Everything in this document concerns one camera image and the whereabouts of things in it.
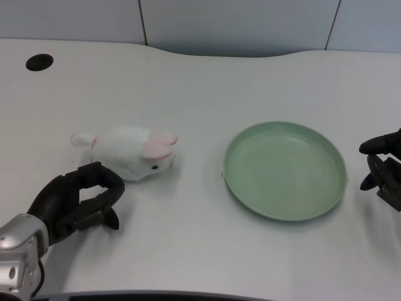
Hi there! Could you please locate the black round cable grommet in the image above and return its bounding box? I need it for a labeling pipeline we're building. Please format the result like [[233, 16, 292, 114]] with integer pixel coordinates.
[[25, 53, 54, 72]]

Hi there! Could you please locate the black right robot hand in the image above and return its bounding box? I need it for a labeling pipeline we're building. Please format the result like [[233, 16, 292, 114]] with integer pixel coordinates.
[[358, 127, 401, 213]]

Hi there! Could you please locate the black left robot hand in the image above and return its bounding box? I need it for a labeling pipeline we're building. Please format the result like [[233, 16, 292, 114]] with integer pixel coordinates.
[[26, 161, 125, 247]]

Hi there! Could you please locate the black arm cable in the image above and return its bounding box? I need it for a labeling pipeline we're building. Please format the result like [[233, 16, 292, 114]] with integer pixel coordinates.
[[30, 258, 46, 297]]

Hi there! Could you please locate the green round plate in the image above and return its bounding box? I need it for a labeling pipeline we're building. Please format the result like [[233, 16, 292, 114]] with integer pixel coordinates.
[[221, 121, 350, 223]]

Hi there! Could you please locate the white plush rabbit doll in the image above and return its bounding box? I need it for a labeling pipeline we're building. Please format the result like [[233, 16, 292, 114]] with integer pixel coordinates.
[[70, 125, 179, 182]]

